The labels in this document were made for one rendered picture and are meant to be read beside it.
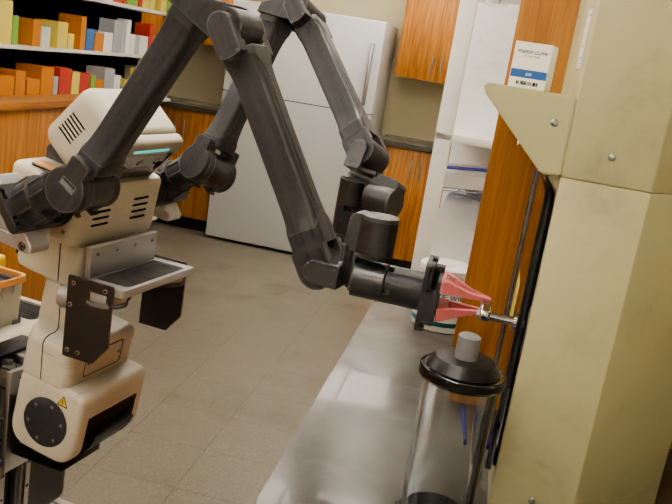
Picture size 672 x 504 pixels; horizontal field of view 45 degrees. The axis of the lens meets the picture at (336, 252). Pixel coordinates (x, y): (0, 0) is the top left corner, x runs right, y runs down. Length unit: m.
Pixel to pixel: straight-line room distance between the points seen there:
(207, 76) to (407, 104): 1.68
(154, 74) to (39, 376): 0.70
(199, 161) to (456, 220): 1.00
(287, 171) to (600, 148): 0.44
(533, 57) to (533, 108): 0.11
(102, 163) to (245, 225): 4.97
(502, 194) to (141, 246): 0.74
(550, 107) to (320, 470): 0.59
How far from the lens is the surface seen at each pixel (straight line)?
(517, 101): 1.06
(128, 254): 1.69
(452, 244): 2.51
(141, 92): 1.34
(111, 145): 1.37
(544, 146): 1.06
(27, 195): 1.47
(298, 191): 1.21
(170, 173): 1.81
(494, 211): 1.45
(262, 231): 6.29
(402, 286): 1.18
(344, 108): 1.61
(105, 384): 1.75
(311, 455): 1.25
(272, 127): 1.22
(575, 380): 1.13
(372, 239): 1.17
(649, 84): 1.07
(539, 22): 1.44
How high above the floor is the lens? 1.51
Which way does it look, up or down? 13 degrees down
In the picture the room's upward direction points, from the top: 9 degrees clockwise
